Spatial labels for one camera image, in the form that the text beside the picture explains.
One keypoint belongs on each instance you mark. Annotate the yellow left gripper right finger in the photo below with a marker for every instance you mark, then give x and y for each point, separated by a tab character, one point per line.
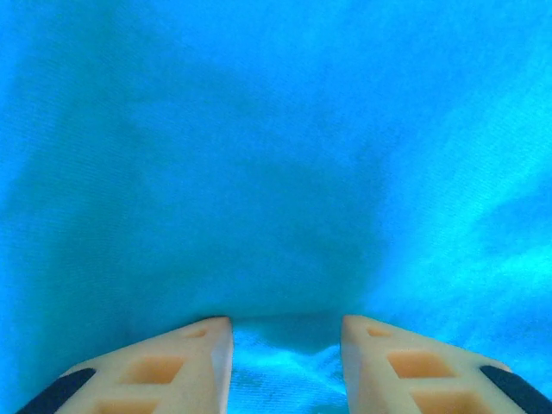
371	388

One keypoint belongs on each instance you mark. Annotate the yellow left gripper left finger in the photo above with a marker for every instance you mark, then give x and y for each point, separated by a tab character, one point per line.
202	388

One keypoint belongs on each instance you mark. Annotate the teal t-shirt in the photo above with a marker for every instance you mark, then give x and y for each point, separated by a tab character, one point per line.
276	129

